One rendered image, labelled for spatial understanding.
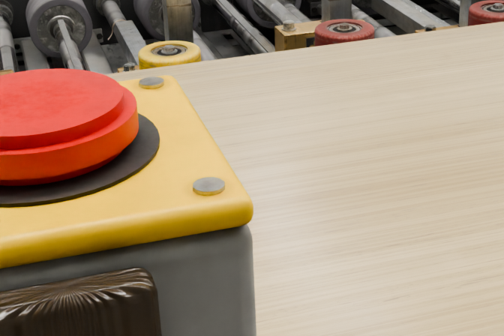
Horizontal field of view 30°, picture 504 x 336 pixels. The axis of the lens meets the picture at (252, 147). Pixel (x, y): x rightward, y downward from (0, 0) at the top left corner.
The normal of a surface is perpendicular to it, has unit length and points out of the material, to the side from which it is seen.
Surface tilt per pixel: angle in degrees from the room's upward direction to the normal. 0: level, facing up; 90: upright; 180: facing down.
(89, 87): 0
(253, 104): 0
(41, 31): 90
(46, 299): 15
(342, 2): 90
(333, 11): 90
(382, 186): 0
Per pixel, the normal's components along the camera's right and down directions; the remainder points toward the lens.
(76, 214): -0.04, -0.91
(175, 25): 0.28, 0.40
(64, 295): 0.04, -0.77
